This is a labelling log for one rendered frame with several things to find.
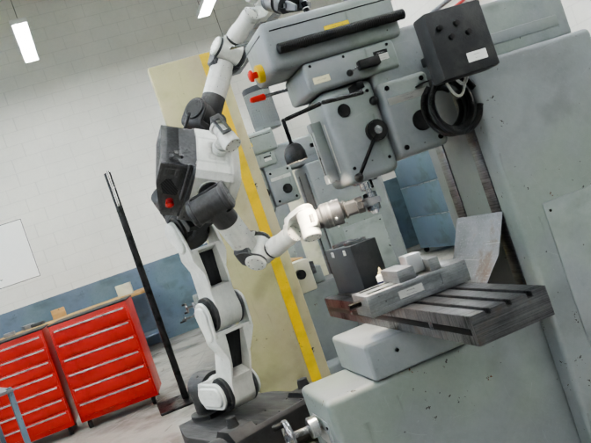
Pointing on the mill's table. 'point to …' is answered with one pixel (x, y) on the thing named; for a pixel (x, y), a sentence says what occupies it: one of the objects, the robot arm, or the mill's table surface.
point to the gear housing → (338, 72)
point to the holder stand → (355, 264)
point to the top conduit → (340, 31)
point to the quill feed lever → (375, 129)
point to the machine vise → (391, 297)
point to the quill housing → (353, 135)
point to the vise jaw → (398, 273)
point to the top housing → (282, 61)
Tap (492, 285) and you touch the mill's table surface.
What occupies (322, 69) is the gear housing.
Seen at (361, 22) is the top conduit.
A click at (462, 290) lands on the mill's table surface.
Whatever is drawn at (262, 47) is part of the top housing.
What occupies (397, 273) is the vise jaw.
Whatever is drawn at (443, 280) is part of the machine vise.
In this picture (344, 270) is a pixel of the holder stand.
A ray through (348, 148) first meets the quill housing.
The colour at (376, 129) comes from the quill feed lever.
